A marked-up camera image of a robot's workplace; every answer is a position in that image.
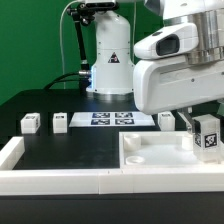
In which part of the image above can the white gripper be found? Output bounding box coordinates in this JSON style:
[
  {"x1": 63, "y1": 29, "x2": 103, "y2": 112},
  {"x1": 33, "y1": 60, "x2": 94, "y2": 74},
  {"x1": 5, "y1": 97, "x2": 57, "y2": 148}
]
[{"x1": 133, "y1": 56, "x2": 224, "y2": 134}]

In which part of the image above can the white square tabletop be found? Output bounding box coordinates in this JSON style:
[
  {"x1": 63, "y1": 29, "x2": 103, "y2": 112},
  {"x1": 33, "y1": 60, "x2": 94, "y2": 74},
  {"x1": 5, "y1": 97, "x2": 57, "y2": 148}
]
[{"x1": 119, "y1": 131, "x2": 224, "y2": 168}]

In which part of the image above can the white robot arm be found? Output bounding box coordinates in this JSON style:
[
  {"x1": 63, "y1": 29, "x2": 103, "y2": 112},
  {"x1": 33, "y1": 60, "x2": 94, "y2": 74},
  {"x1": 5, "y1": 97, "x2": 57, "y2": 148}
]
[{"x1": 85, "y1": 0, "x2": 224, "y2": 129}]

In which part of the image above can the white U-shaped obstacle fence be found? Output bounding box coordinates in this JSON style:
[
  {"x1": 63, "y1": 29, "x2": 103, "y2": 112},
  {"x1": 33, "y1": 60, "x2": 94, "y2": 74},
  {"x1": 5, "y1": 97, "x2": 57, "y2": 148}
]
[{"x1": 0, "y1": 137, "x2": 224, "y2": 195}]

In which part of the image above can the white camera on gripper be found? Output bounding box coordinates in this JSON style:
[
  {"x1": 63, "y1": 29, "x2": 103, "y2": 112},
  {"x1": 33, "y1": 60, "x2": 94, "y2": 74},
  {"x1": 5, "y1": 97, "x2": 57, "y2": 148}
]
[{"x1": 134, "y1": 23, "x2": 199, "y2": 60}]

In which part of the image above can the white marker base plate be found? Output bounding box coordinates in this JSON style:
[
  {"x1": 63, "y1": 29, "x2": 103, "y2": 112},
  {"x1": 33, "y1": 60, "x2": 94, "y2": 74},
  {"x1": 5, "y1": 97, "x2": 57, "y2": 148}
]
[{"x1": 69, "y1": 111, "x2": 155, "y2": 127}]

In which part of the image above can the black cable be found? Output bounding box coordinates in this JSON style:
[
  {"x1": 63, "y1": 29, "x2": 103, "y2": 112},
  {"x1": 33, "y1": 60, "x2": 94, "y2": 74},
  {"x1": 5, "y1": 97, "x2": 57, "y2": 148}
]
[{"x1": 43, "y1": 69, "x2": 92, "y2": 90}]

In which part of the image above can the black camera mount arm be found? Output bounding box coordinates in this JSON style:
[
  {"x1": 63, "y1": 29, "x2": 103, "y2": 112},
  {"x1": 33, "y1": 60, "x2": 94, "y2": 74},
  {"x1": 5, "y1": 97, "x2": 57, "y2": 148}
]
[{"x1": 66, "y1": 2, "x2": 118, "y2": 72}]

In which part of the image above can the white cable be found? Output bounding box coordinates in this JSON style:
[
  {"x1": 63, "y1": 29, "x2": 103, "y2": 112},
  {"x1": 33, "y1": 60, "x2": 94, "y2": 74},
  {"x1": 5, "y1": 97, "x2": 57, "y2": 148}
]
[{"x1": 59, "y1": 0, "x2": 86, "y2": 76}]

